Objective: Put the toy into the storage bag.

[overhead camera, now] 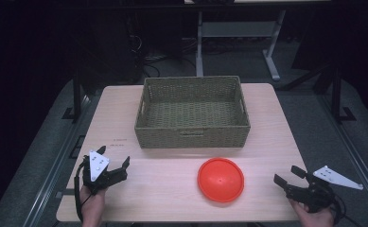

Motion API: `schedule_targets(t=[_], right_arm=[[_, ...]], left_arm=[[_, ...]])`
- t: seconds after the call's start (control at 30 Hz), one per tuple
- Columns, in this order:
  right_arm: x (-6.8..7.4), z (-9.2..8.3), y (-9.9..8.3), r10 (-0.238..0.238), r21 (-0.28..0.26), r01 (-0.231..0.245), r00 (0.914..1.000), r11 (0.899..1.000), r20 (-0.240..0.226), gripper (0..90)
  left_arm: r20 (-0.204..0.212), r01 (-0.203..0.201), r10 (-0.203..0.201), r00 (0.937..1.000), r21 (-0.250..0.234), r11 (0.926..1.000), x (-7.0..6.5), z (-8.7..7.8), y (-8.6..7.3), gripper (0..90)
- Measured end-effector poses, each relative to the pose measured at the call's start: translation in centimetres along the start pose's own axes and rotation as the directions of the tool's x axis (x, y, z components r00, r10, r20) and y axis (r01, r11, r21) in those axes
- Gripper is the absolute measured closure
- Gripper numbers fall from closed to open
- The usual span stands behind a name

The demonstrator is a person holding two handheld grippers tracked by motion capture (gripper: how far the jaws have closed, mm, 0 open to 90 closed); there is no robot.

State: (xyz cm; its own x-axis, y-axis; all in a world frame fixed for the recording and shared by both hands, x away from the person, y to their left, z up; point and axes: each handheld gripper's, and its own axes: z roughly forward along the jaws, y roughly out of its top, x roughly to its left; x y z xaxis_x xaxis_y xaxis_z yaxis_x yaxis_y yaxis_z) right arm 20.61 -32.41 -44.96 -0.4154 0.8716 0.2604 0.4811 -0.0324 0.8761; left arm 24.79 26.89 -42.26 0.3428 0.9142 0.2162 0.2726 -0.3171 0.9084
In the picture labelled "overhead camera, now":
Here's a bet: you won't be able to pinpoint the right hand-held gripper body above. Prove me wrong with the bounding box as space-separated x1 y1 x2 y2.
284 165 365 214

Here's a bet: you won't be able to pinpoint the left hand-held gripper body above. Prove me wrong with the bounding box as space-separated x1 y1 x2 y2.
81 150 130 196

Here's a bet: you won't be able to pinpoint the person's right hand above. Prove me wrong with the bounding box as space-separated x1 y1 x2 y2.
289 200 335 227

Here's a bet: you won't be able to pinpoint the person's left hand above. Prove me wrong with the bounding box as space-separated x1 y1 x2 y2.
79 185 107 227

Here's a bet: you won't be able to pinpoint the red round plastic bowl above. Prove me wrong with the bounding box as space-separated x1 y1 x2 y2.
197 157 246 203

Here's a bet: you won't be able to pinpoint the black metal stand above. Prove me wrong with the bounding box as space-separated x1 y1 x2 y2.
317 61 358 123
61 70 90 121

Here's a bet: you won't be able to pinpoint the green woven basket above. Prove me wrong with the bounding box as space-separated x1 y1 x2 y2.
133 75 252 149

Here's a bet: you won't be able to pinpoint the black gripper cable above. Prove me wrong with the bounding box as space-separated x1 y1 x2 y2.
328 192 364 227
73 157 90 223

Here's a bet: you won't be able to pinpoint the metal floor rail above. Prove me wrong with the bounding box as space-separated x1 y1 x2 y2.
317 94 368 218
22 94 93 227

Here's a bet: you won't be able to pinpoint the black floor cables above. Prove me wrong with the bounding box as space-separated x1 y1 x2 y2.
128 32 199 79

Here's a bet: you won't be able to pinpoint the grey metal desk frame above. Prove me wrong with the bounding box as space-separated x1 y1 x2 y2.
195 9 288 82

